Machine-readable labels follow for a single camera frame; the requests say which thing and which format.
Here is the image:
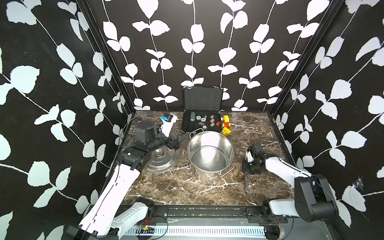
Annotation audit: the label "stainless steel pot lid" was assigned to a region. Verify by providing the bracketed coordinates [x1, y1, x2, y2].
[144, 146, 180, 174]

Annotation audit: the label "long metal spoon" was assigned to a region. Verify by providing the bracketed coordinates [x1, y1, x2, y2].
[244, 174, 249, 196]

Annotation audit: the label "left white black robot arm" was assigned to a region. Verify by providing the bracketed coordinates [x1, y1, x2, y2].
[65, 114, 181, 240]

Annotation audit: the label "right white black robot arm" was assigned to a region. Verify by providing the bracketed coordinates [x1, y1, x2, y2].
[243, 144, 339, 223]

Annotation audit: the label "yellow red toy blocks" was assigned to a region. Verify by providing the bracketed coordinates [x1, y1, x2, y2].
[222, 115, 232, 136]

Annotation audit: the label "black open case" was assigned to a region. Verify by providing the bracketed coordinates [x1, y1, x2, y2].
[182, 86, 224, 133]

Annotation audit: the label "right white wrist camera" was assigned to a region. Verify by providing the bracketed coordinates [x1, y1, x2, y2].
[246, 151, 254, 163]

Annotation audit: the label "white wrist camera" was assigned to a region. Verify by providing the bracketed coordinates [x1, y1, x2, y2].
[161, 113, 178, 137]
[246, 151, 254, 163]

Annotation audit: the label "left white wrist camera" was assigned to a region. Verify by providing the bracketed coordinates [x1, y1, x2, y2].
[161, 113, 178, 137]

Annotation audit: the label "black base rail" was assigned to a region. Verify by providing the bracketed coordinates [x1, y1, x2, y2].
[134, 205, 297, 226]

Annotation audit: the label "white perforated cable duct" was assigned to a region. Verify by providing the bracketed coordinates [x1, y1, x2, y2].
[124, 226, 266, 238]

